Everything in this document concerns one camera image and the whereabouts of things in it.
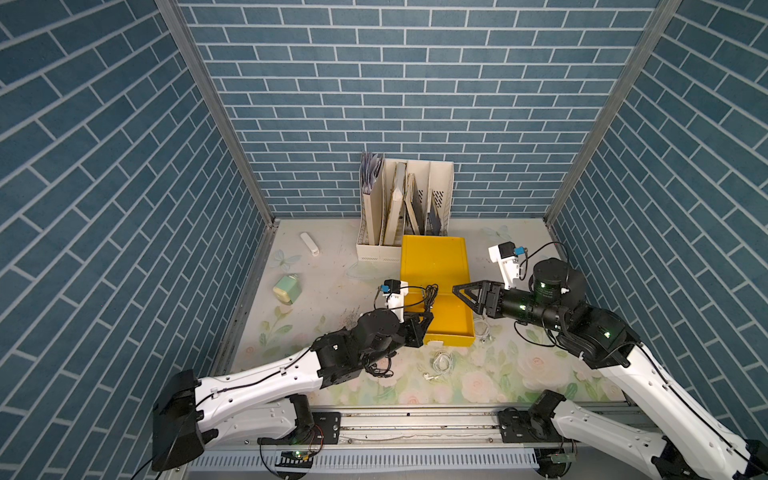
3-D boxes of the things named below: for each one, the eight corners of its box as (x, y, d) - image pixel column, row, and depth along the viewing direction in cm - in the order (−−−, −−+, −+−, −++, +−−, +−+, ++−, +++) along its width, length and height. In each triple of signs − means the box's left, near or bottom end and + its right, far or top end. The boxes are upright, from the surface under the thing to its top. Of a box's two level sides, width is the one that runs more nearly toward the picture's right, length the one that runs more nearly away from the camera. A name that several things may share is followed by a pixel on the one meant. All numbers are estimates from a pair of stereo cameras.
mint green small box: (278, 305, 98) (271, 294, 92) (284, 286, 103) (277, 274, 97) (297, 305, 98) (291, 294, 93) (302, 286, 103) (297, 274, 97)
